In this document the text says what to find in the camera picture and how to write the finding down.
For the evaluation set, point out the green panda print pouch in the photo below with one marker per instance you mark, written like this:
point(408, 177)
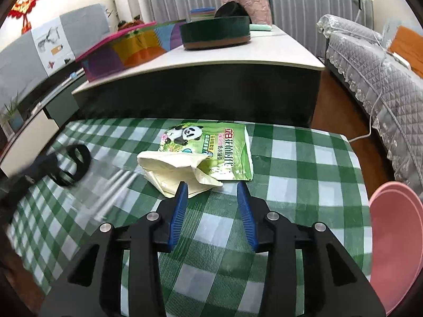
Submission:
point(224, 152)

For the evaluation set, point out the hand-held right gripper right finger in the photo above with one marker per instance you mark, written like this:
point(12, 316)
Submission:
point(246, 218)

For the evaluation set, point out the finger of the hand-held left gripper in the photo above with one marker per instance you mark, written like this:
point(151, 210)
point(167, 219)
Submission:
point(46, 165)

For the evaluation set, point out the brown ornament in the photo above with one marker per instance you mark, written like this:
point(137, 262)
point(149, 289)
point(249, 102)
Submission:
point(129, 23)

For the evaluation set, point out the pink plastic bin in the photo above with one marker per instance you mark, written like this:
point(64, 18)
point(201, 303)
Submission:
point(396, 244)

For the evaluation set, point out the red knot wall decoration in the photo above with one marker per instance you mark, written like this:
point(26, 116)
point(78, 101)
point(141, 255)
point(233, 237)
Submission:
point(28, 1)

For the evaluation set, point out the cream paper bag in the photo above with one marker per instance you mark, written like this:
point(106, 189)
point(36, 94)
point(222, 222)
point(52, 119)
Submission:
point(168, 168)

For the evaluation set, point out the mint green box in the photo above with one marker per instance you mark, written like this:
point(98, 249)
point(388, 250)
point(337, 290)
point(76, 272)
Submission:
point(260, 27)

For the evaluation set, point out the white-top coffee table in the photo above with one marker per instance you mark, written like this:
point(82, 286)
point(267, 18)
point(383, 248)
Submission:
point(231, 82)

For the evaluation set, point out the small potted plant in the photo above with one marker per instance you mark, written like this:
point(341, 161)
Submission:
point(12, 115)

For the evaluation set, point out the black tape roll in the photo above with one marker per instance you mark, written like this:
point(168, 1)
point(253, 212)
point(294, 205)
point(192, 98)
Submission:
point(82, 161)

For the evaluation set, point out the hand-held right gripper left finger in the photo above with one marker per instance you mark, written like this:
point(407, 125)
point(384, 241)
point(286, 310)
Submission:
point(178, 214)

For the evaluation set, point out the grey printed television cover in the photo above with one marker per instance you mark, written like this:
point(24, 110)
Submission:
point(43, 52)

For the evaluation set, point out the sofa with grey quilted cover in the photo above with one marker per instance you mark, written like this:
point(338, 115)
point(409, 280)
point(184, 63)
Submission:
point(390, 99)

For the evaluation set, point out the clear plastic packaging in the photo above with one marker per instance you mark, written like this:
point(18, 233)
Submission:
point(112, 191)

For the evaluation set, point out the white and grey television cabinet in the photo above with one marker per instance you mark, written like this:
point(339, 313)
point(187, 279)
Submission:
point(36, 122)

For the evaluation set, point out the stack of coloured bowls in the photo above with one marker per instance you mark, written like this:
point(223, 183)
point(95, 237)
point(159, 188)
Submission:
point(201, 14)

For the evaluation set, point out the white charger block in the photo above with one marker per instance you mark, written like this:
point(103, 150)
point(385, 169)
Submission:
point(401, 60)

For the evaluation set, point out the multicoloured gift box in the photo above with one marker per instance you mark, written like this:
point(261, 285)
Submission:
point(132, 49)

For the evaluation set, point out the black hat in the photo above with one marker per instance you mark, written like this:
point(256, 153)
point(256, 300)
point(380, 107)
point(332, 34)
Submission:
point(231, 10)

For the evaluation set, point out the pink lace bag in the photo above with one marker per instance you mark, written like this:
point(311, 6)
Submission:
point(257, 6)

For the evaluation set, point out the green checkered tablecloth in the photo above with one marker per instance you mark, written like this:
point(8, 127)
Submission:
point(297, 178)

